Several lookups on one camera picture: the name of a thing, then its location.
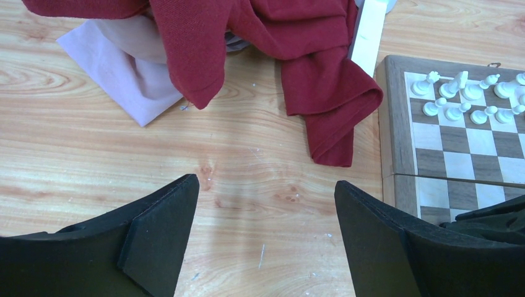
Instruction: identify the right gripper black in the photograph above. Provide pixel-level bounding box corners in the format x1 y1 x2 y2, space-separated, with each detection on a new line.
440 195 524 245

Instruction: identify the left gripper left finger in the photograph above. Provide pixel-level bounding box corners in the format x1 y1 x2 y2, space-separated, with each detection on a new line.
1 174 199 296

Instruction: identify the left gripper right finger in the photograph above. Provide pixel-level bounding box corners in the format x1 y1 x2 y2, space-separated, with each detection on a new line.
334 181 524 296

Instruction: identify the wooden chess board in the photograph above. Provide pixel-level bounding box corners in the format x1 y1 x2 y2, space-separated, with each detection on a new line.
376 55 524 224

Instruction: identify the white chess piece row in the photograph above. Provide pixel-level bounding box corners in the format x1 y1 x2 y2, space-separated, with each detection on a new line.
404 72 524 134

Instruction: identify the pink garment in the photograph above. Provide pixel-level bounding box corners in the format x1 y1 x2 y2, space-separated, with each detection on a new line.
57 15 183 127

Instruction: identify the red t-shirt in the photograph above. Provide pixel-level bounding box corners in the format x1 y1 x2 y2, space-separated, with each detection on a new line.
22 0 384 168

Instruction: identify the white clothes rack frame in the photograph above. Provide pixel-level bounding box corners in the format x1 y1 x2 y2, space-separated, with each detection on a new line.
348 0 397 77

